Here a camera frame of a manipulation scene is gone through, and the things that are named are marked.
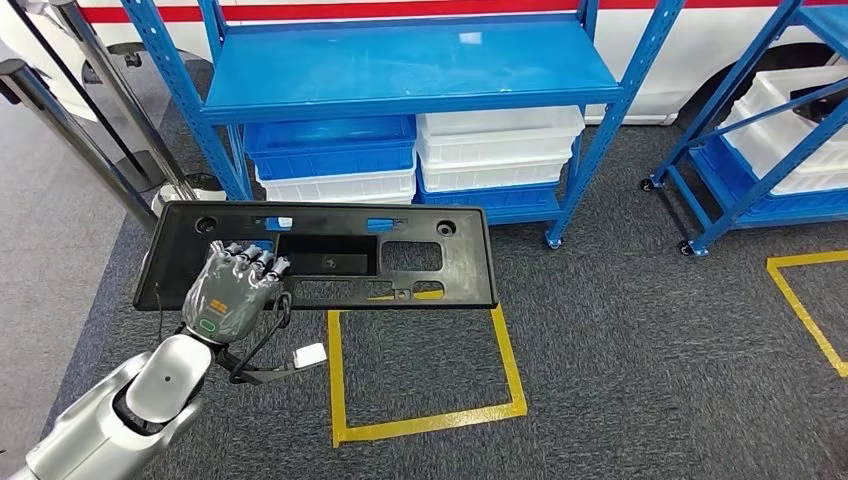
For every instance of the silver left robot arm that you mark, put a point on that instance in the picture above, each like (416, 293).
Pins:
(99, 424)

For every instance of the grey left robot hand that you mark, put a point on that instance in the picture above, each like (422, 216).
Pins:
(225, 298)

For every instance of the yellow floor tape square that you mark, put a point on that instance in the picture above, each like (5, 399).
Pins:
(334, 378)
(795, 305)

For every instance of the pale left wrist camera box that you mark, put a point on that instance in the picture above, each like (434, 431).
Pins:
(310, 356)

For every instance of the blue metal shelf rack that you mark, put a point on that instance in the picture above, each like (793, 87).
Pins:
(729, 218)
(397, 66)

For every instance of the white car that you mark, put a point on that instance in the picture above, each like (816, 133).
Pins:
(702, 33)

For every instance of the red barrier belt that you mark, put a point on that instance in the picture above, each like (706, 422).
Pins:
(397, 9)

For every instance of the stanchion post with black cap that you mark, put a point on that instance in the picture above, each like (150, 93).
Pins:
(79, 146)

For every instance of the stanchion post with chrome base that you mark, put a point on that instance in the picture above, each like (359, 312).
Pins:
(135, 109)

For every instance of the black plastic plate frame part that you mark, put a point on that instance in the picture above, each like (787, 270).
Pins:
(464, 265)

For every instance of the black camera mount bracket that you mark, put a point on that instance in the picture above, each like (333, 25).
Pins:
(265, 376)

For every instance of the stanchion post with dark base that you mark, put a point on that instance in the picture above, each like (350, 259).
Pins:
(136, 177)

